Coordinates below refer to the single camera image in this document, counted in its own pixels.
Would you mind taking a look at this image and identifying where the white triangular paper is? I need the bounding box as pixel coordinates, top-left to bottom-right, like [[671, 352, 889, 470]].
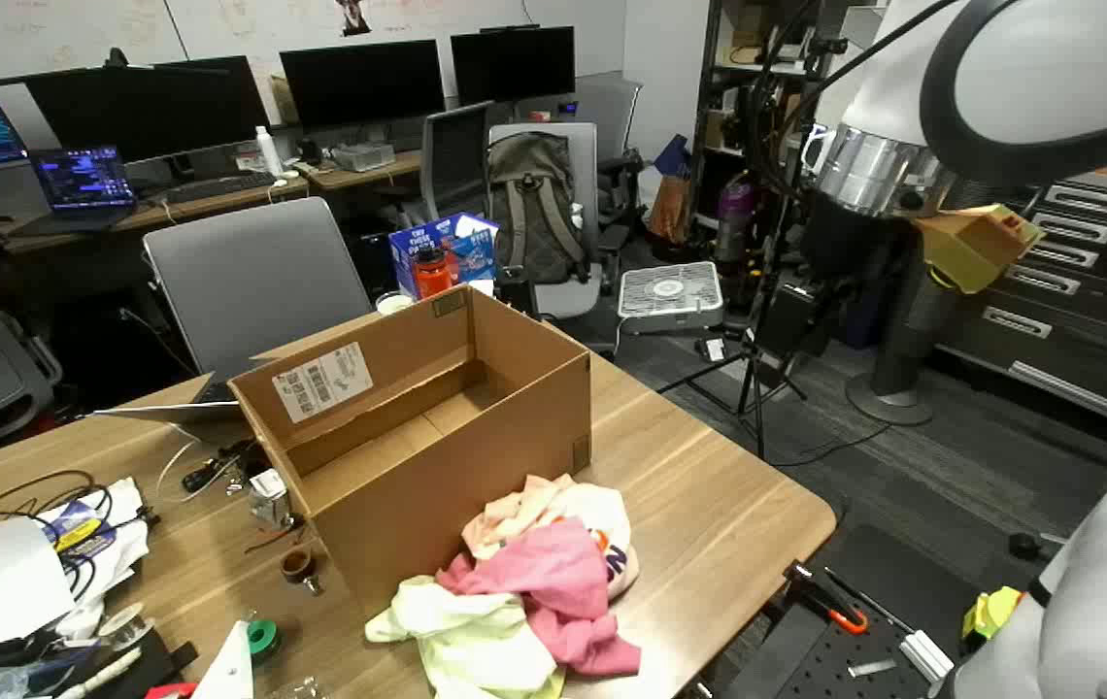
[[190, 618, 258, 699]]

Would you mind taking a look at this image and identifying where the orange brown bag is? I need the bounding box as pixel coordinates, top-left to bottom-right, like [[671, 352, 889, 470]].
[[644, 134, 698, 247]]

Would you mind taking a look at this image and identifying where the wrist camera with orange mount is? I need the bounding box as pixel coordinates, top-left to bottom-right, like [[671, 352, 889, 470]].
[[913, 201, 1044, 298]]

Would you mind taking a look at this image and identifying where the wide black computer monitor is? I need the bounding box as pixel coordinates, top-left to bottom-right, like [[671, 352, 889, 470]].
[[25, 53, 271, 168]]

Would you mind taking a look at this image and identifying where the peach printed shirt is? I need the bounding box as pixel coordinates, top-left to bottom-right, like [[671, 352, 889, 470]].
[[459, 470, 640, 601]]

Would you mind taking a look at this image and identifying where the dark storage shelf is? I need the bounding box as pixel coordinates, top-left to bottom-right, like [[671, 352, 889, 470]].
[[696, 0, 867, 170]]

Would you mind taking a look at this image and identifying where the dark grey chair back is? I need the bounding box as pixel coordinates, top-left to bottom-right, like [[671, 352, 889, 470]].
[[421, 99, 496, 227]]

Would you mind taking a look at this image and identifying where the open laptop with purple screen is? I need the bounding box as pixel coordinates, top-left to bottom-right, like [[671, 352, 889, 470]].
[[29, 145, 146, 238]]

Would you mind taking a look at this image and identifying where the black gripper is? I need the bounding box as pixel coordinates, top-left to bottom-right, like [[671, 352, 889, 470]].
[[806, 206, 930, 348]]

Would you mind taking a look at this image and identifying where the blue printed box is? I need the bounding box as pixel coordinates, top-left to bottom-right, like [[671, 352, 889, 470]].
[[385, 211, 504, 304]]

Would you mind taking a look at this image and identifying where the black perforated board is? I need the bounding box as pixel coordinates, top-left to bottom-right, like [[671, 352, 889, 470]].
[[711, 597, 973, 699]]

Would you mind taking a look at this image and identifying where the white plastic tray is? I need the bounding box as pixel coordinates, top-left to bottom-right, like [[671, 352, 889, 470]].
[[613, 259, 728, 335]]

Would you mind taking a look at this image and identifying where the light green towel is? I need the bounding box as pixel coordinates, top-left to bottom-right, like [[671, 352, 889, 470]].
[[363, 570, 570, 699]]

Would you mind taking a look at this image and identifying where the green tape roll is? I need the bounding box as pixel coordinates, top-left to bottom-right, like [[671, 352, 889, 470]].
[[243, 614, 283, 660]]

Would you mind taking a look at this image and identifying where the pink shirt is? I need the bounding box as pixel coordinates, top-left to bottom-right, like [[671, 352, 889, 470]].
[[434, 518, 644, 682]]

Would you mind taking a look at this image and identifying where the long wooden desk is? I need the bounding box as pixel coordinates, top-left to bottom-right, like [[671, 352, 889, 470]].
[[0, 150, 426, 259]]

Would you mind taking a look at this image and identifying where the dark drawer cabinet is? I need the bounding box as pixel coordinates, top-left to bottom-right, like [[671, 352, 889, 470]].
[[935, 161, 1107, 444]]

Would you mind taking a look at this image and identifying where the open cardboard box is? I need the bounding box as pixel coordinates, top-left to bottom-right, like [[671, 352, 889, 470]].
[[230, 284, 600, 601]]

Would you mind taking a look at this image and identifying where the yellow green object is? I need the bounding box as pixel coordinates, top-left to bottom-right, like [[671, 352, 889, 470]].
[[959, 581, 1029, 645]]

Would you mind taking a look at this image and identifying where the small brown object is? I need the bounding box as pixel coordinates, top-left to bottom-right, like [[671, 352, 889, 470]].
[[279, 546, 327, 597]]

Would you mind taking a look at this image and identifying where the grey pedestal stand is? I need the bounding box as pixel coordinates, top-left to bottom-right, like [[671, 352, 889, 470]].
[[843, 247, 959, 431]]

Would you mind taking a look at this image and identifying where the small white block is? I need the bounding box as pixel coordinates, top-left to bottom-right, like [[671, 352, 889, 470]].
[[894, 631, 956, 682]]

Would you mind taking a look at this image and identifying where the olive grey backpack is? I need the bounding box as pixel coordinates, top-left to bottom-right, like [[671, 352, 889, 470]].
[[487, 134, 600, 288]]

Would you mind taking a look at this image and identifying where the black tripod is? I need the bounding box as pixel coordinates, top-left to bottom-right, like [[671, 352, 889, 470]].
[[656, 22, 817, 460]]

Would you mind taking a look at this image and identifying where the red bottle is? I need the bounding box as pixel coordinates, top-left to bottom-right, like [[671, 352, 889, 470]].
[[408, 245, 463, 304]]

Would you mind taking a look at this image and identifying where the orange black screwdriver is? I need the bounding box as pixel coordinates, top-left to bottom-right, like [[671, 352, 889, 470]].
[[780, 561, 876, 641]]

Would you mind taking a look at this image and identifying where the black hand tool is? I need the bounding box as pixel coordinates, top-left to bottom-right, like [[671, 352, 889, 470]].
[[178, 440, 271, 496]]

